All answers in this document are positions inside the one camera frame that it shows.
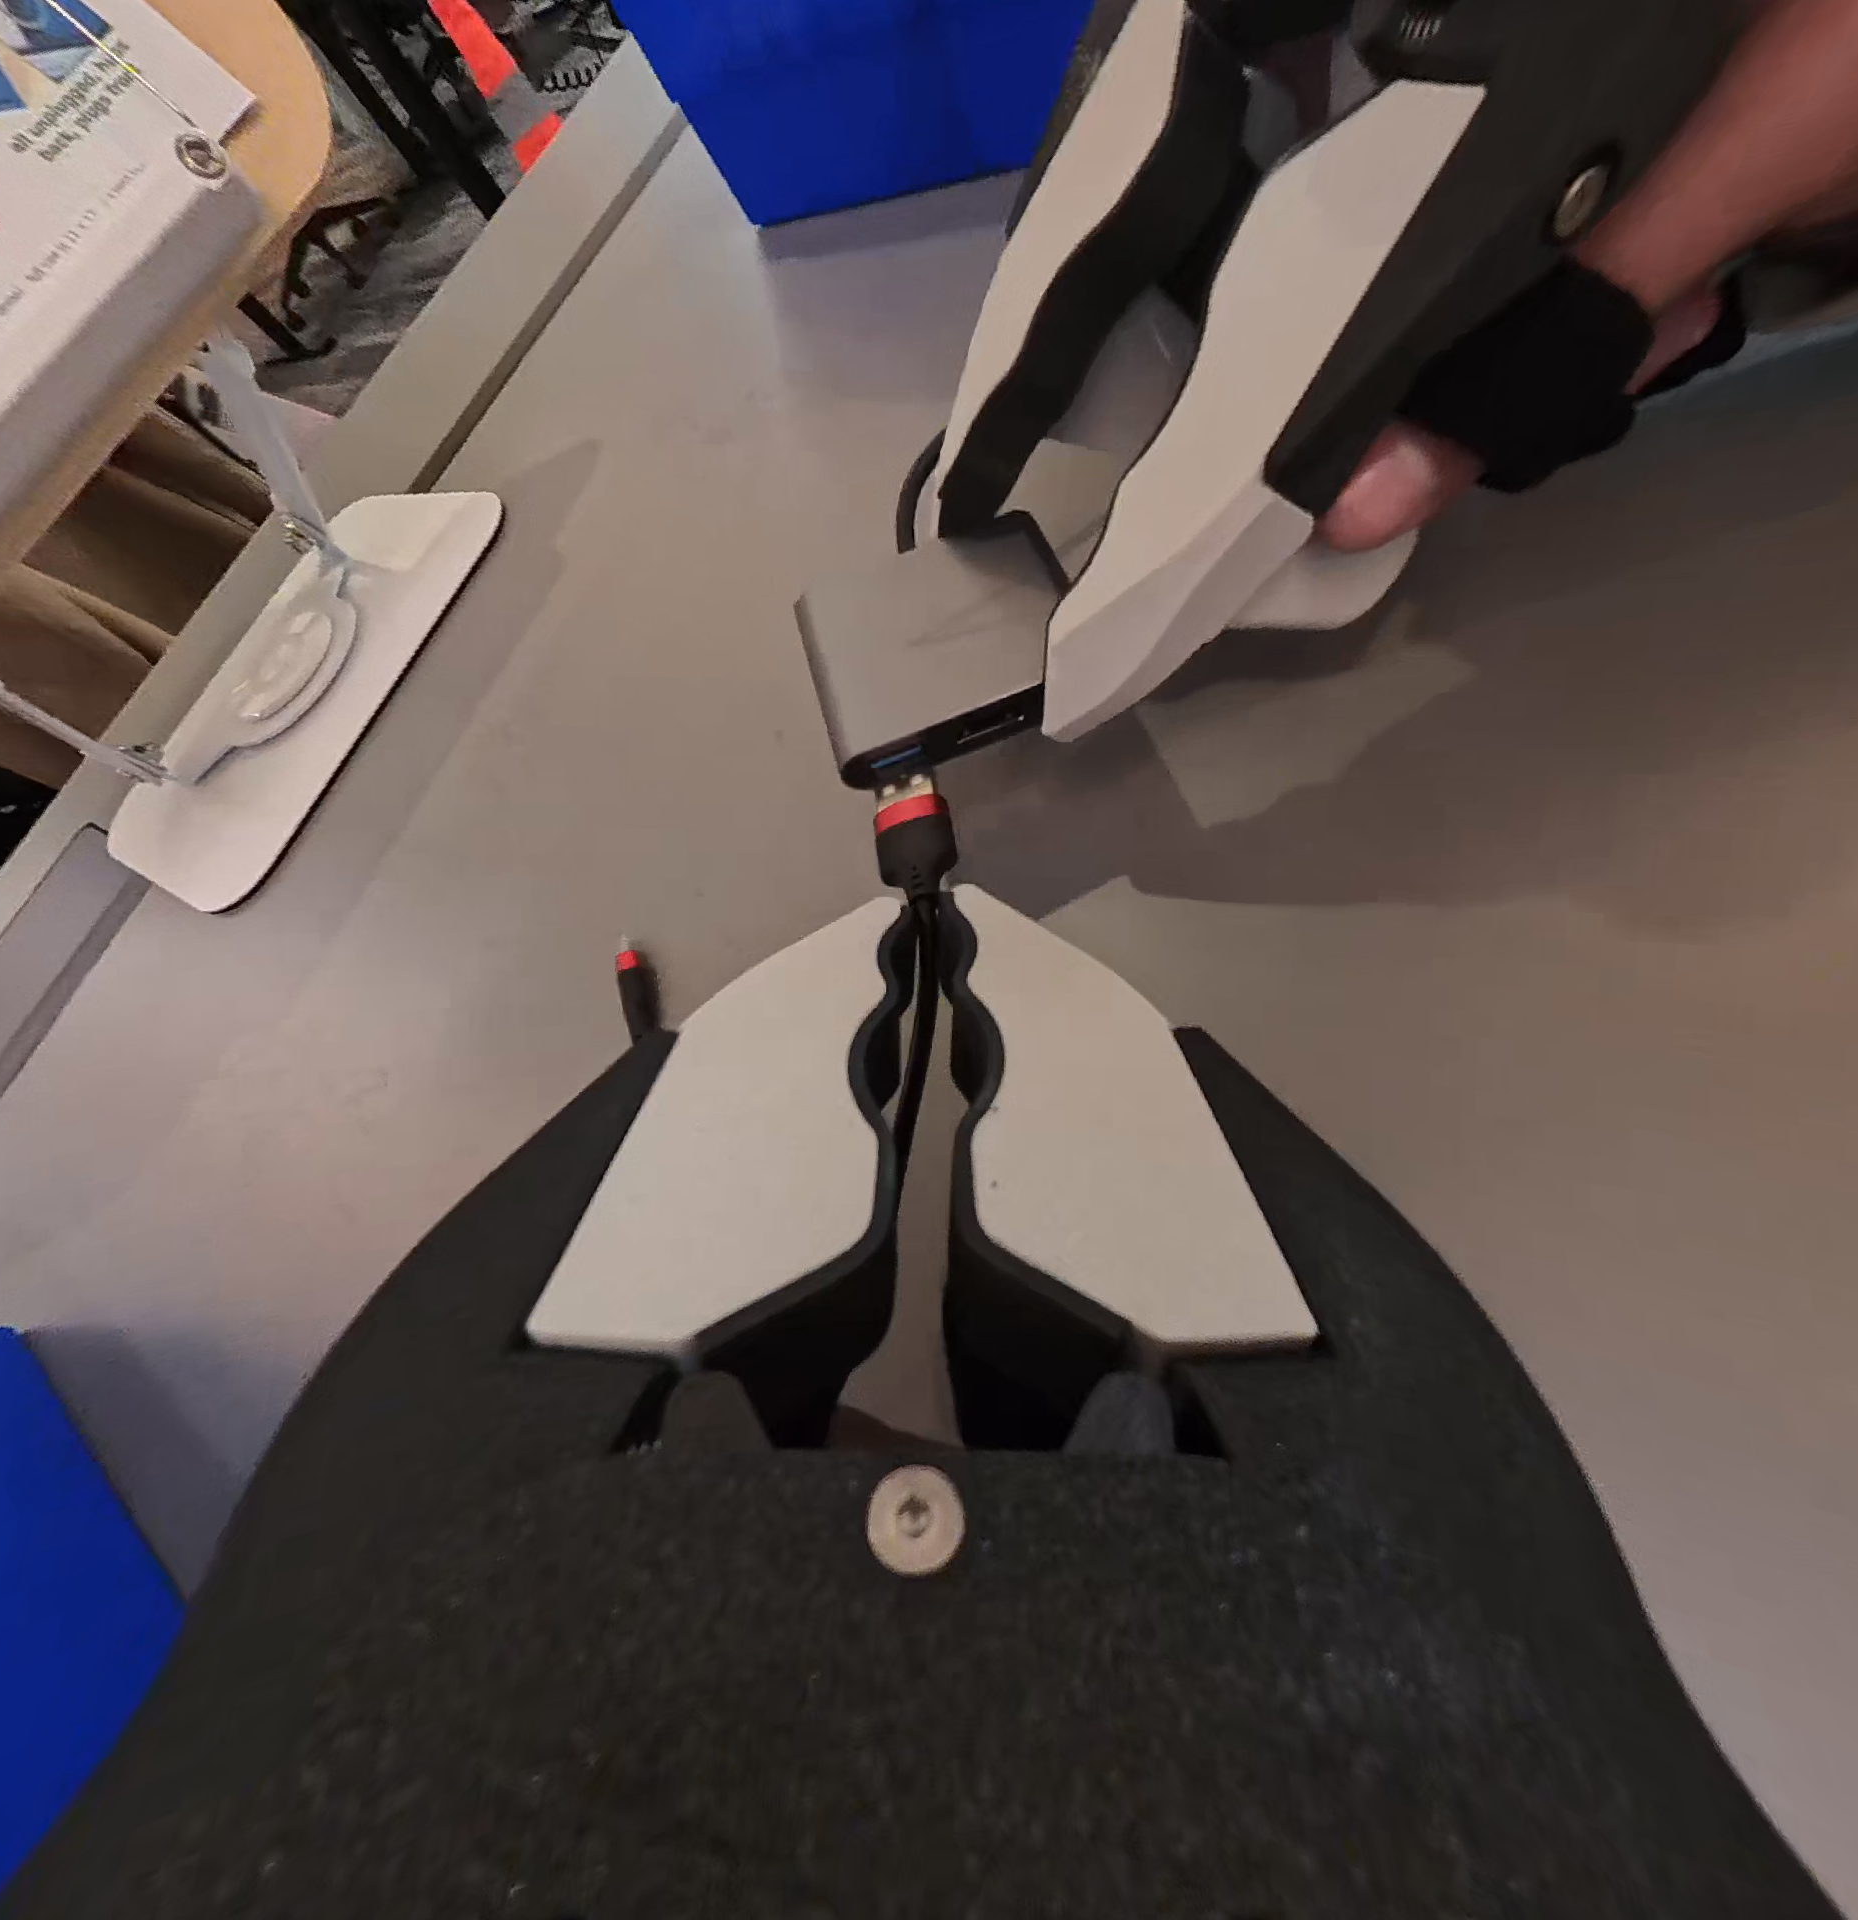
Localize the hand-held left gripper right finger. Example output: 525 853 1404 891
936 884 1321 1449

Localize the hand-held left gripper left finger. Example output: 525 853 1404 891
523 894 908 1427

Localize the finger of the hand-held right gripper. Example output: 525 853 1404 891
1040 82 1490 744
932 0 1279 541

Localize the black red usb cable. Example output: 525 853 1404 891
609 761 961 1149

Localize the small grey usb hub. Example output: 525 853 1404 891
794 432 1078 791

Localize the blue plastic bin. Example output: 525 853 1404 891
613 0 1096 228
0 1323 187 1909

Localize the orange traffic cone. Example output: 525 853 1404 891
426 0 572 179

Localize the white and wooden book stand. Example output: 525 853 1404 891
0 0 504 917

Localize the tan cloth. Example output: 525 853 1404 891
0 404 278 789

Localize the printed instruction sheet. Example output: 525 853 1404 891
0 0 255 353

